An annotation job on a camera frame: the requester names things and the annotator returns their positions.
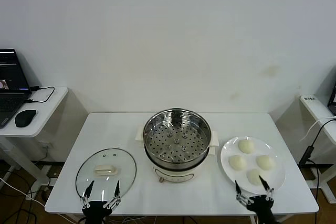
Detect white floor cable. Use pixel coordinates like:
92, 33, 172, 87
0, 176, 47, 208

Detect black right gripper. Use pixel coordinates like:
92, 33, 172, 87
235, 175, 279, 224

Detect white side desk with label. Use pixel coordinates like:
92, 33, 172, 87
300, 94, 336, 204

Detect silver flat external drive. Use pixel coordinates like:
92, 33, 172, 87
31, 89, 52, 102

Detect black open laptop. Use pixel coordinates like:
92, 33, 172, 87
0, 48, 33, 130

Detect white round plate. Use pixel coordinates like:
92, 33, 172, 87
220, 136, 287, 195

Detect cream electric cooker pot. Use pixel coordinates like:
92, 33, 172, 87
134, 126, 220, 184

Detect black cable with inline adapter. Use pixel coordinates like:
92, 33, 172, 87
299, 118, 336, 204

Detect thin white cables under table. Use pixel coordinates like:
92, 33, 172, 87
107, 215, 148, 224

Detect black laptop cable with adapter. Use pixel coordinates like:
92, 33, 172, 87
25, 85, 56, 103

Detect stainless steel steamer basket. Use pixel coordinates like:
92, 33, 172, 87
143, 107, 212, 170

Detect dark laptop with lit screen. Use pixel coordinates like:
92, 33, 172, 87
327, 81, 336, 116

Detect glass lid with cream handle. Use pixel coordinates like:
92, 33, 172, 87
75, 147, 138, 206

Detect black computer mouse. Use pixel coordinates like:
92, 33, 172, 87
14, 109, 37, 128

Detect white steamed baozi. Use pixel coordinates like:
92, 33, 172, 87
246, 168, 268, 186
228, 155, 248, 170
237, 140, 257, 154
256, 154, 276, 170

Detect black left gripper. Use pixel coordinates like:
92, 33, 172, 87
80, 180, 122, 224

